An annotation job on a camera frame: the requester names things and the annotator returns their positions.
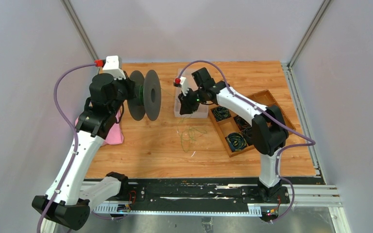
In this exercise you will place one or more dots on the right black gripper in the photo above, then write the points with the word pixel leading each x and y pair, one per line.
pixel 187 108

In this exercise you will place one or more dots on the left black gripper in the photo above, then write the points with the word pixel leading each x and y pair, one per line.
pixel 129 84

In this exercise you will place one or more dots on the dark grey perforated spool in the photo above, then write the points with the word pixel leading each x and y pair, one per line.
pixel 147 96

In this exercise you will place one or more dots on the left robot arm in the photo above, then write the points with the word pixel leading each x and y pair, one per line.
pixel 64 202

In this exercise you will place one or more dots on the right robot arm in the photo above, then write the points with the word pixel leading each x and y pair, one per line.
pixel 268 130

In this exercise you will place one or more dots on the translucent plastic tray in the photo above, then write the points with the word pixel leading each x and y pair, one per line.
pixel 202 111

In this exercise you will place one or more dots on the pink cloth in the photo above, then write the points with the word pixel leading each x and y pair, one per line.
pixel 115 135

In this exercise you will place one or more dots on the wooden compartment tray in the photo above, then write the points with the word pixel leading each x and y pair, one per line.
pixel 227 126

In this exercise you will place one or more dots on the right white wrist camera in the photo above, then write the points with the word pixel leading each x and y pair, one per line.
pixel 182 85

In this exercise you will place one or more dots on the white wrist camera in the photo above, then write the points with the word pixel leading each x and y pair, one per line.
pixel 113 66
pixel 182 85

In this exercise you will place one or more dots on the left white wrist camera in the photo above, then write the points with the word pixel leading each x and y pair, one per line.
pixel 113 66

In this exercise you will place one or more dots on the coiled cable blue green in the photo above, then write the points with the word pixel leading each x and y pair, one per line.
pixel 220 113

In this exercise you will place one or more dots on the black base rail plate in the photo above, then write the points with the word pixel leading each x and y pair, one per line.
pixel 229 195

